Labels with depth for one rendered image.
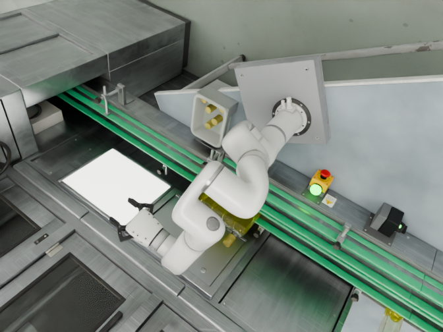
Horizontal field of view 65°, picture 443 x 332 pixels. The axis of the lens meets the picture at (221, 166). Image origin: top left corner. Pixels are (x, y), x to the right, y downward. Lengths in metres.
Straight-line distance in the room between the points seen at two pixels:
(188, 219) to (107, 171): 0.98
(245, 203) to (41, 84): 1.26
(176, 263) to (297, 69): 0.75
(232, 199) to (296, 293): 0.81
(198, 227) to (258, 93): 0.67
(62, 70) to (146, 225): 0.96
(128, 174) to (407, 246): 1.25
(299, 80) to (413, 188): 0.56
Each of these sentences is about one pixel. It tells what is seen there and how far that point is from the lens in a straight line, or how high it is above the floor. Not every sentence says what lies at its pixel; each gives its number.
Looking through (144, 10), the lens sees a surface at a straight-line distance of 2.56.
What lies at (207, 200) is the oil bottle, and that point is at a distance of 1.49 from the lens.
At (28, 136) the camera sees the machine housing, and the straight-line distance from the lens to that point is 1.93.
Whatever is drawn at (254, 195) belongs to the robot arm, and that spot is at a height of 1.35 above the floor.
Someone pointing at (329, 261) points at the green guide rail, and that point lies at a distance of 1.55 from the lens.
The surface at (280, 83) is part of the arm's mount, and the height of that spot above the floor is 0.81.
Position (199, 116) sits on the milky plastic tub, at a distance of 1.63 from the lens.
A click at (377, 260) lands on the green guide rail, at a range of 1.42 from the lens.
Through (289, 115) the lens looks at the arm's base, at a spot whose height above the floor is 0.87.
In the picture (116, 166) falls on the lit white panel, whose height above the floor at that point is 1.08.
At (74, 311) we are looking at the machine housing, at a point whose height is 1.66.
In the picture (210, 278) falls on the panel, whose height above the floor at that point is 1.26.
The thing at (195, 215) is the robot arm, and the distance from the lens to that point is 0.88.
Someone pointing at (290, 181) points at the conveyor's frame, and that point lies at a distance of 1.49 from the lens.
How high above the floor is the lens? 1.90
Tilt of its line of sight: 40 degrees down
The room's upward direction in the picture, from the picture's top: 132 degrees counter-clockwise
